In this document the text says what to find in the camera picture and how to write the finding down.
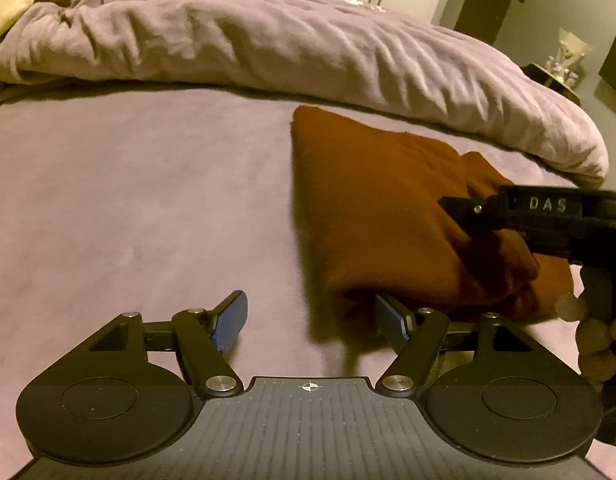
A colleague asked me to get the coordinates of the rust brown knit cardigan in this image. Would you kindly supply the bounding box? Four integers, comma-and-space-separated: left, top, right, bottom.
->
291, 105, 574, 342

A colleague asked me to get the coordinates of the right hand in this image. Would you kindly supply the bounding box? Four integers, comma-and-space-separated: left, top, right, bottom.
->
554, 266, 616, 392

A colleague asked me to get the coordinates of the small side table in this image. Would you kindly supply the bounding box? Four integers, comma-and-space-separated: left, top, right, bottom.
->
522, 63, 581, 106

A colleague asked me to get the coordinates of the purple bed sheet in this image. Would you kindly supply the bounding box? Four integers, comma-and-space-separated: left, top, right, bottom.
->
0, 81, 610, 480

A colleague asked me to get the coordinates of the purple crumpled duvet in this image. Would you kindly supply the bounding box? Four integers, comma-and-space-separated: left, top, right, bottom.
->
0, 0, 610, 186

